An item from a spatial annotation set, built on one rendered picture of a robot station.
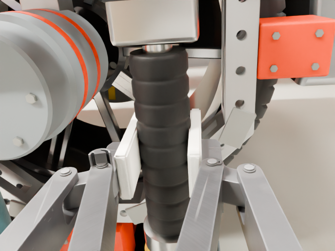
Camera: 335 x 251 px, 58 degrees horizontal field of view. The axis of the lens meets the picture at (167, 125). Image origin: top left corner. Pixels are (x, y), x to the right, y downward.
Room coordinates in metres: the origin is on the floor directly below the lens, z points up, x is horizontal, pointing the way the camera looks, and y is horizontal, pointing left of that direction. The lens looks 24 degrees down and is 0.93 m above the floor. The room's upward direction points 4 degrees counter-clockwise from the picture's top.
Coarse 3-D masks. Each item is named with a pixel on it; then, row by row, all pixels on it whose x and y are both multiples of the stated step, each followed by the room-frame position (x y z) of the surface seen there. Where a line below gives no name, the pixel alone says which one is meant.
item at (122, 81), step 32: (0, 0) 0.52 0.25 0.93; (96, 0) 0.52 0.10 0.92; (128, 64) 0.55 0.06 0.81; (96, 96) 0.51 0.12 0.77; (128, 96) 0.50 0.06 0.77; (192, 96) 0.67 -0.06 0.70; (64, 128) 0.66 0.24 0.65; (96, 128) 0.71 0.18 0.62; (32, 160) 0.51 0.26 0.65; (64, 160) 0.52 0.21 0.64
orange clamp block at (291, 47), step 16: (288, 16) 0.44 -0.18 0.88; (304, 16) 0.42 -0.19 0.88; (320, 16) 0.40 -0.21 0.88; (272, 32) 0.38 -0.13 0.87; (288, 32) 0.37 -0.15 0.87; (304, 32) 0.37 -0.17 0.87; (320, 32) 0.37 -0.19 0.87; (272, 48) 0.38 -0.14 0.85; (288, 48) 0.37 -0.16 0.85; (304, 48) 0.37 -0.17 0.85; (320, 48) 0.37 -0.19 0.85; (272, 64) 0.37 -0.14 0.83; (288, 64) 0.37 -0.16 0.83; (304, 64) 0.37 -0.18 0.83; (320, 64) 0.37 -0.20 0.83
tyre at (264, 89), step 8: (264, 0) 0.46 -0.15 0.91; (272, 0) 0.46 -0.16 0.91; (280, 0) 0.46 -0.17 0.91; (264, 8) 0.46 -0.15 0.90; (272, 8) 0.46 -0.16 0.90; (280, 8) 0.46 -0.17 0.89; (264, 16) 0.46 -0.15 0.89; (272, 16) 0.46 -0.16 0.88; (280, 16) 0.46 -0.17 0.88; (256, 80) 0.46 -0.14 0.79; (264, 80) 0.46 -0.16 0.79; (272, 80) 0.46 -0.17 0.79; (256, 88) 0.46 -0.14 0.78; (264, 88) 0.46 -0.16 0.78; (272, 88) 0.46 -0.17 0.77; (256, 96) 0.46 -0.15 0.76; (264, 96) 0.46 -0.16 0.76; (256, 104) 0.46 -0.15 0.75; (264, 104) 0.46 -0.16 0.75; (256, 112) 0.46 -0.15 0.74; (264, 112) 0.46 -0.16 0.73; (256, 120) 0.46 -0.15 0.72; (232, 152) 0.46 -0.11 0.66; (224, 160) 0.46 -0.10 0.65; (24, 168) 0.51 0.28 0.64; (32, 176) 0.50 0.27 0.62; (40, 176) 0.50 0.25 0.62
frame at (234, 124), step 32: (224, 0) 0.40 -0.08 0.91; (256, 0) 0.38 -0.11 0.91; (224, 32) 0.39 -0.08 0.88; (256, 32) 0.38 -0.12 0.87; (224, 64) 0.39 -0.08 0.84; (256, 64) 0.38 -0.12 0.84; (224, 96) 0.39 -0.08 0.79; (224, 128) 0.38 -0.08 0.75; (0, 160) 0.47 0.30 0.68; (32, 192) 0.45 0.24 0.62
